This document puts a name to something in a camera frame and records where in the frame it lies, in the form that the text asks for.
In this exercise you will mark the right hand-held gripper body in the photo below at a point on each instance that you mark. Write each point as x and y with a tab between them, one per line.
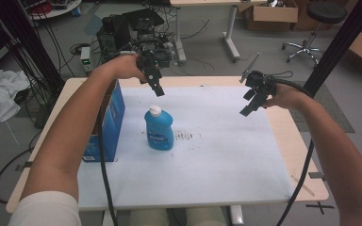
259	83

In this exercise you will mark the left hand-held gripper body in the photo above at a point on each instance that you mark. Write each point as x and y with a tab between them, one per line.
151	67

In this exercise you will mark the blue bottle with white cap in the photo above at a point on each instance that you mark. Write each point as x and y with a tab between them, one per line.
159	132

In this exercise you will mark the blue cardboard box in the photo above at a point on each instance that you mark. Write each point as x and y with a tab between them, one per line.
114	122

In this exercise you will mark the person's left hand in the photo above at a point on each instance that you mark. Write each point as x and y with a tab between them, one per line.
127	66

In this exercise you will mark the person's right hand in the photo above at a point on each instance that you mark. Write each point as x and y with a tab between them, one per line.
287	97

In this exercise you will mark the grey metal rod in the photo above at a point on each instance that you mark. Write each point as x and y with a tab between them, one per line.
252	64

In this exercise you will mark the black electronic equipment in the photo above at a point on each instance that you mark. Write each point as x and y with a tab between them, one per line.
119	31

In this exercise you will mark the white-legged desk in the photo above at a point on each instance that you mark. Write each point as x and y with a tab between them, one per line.
231	34

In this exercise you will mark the white table mat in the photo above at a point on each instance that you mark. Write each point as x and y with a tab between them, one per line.
220	157

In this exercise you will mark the grey power supply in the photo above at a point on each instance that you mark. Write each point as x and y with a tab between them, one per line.
85	58

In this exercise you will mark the black metal stand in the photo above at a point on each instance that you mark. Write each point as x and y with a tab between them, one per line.
339	44
34	40

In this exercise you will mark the black swivel stool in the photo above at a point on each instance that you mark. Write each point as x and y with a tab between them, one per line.
325	14

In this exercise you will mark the round white table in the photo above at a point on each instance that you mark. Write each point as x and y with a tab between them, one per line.
56	11

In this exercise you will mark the white table leg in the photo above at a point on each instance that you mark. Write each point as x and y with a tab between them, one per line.
236	216

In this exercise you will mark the person's right leg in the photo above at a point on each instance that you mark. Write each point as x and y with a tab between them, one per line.
205	217

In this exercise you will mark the person's leg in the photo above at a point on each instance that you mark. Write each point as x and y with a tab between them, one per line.
205	217
149	218

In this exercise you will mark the person's left leg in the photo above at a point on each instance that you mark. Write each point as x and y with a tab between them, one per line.
149	218

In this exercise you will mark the white cloth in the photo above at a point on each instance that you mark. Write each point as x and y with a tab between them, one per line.
0	94

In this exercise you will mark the white shirt sleeve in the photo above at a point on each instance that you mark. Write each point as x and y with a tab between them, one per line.
47	210

